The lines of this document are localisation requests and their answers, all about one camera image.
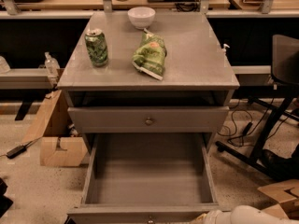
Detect green chip bag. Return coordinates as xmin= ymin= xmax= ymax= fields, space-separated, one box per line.
xmin=132 ymin=29 xmax=167 ymax=80

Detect black object on floor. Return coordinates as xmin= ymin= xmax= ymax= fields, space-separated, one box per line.
xmin=0 ymin=178 xmax=13 ymax=217

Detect green soda can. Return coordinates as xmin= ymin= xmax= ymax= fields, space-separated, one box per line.
xmin=84 ymin=29 xmax=108 ymax=67

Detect grey top drawer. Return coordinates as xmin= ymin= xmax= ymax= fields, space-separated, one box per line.
xmin=68 ymin=106 xmax=228 ymax=133

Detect white pump bottle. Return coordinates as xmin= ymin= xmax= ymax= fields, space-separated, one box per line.
xmin=222 ymin=43 xmax=230 ymax=54

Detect grey drawer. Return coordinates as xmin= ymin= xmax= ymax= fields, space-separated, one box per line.
xmin=68 ymin=106 xmax=228 ymax=133
xmin=68 ymin=133 xmax=220 ymax=224

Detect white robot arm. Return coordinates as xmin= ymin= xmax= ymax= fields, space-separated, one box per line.
xmin=190 ymin=205 xmax=299 ymax=224

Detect white bowl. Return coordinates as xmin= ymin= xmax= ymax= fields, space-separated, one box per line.
xmin=127 ymin=7 xmax=156 ymax=29

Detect black power adapter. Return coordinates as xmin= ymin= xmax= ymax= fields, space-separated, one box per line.
xmin=7 ymin=146 xmax=26 ymax=159

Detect black chair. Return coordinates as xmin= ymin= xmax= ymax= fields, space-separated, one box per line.
xmin=216 ymin=35 xmax=299 ymax=181

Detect grey low shelf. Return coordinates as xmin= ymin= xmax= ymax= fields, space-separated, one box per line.
xmin=0 ymin=68 xmax=55 ymax=90

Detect wooden block with notch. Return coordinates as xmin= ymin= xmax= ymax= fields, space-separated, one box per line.
xmin=40 ymin=136 xmax=88 ymax=167

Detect slanted wooden board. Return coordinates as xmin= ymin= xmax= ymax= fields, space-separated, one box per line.
xmin=21 ymin=91 xmax=70 ymax=143

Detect cardboard box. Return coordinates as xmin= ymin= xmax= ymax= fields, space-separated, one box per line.
xmin=258 ymin=179 xmax=299 ymax=220

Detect black floor cables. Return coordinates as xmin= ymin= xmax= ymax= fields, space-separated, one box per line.
xmin=216 ymin=98 xmax=289 ymax=147

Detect clear plastic bottle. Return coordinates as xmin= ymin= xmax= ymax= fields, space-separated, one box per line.
xmin=45 ymin=52 xmax=60 ymax=86

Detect grey drawer cabinet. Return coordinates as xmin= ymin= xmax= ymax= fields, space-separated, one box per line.
xmin=59 ymin=11 xmax=239 ymax=147

